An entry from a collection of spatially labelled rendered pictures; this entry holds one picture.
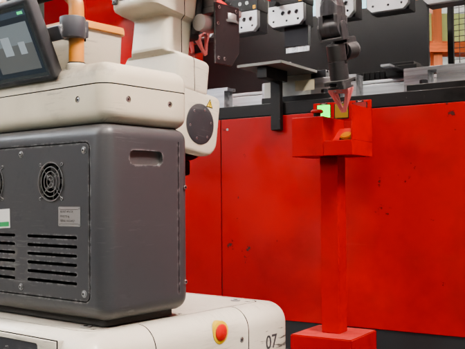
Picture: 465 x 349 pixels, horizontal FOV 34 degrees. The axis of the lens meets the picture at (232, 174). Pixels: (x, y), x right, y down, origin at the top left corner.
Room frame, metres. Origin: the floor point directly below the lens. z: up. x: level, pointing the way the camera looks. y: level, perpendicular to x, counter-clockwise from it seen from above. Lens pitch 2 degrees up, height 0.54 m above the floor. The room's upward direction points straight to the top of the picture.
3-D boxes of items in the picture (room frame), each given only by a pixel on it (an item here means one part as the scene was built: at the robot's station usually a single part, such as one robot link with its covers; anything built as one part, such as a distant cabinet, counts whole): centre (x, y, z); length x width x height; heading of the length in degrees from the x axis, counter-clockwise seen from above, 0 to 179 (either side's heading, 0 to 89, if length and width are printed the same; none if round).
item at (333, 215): (2.35, -0.31, 0.39); 0.06 x 0.06 x 0.54; 58
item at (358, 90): (2.80, -0.29, 0.92); 0.39 x 0.06 x 0.10; 56
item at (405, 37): (3.38, -0.34, 1.12); 1.13 x 0.02 x 0.44; 56
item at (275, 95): (2.67, -0.14, 0.88); 0.14 x 0.04 x 0.22; 146
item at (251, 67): (2.71, -0.17, 1.00); 0.26 x 0.18 x 0.01; 146
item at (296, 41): (2.83, -0.25, 1.13); 0.10 x 0.02 x 0.10; 56
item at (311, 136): (2.35, -0.31, 0.75); 0.20 x 0.16 x 0.18; 58
